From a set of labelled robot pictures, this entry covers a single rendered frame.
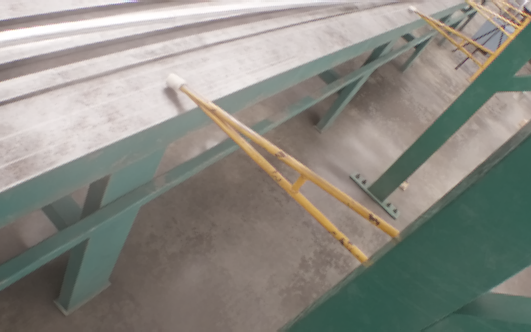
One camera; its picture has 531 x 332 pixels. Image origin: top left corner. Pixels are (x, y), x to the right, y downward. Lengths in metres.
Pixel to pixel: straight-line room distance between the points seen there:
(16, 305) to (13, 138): 0.74
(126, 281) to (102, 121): 0.77
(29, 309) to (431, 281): 1.05
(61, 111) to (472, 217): 0.57
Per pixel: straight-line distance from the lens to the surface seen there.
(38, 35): 0.72
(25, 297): 1.32
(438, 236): 0.50
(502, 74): 1.90
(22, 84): 0.71
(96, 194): 0.84
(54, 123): 0.68
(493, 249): 0.49
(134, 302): 1.36
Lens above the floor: 1.22
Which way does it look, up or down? 39 degrees down
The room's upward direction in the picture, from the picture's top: 36 degrees clockwise
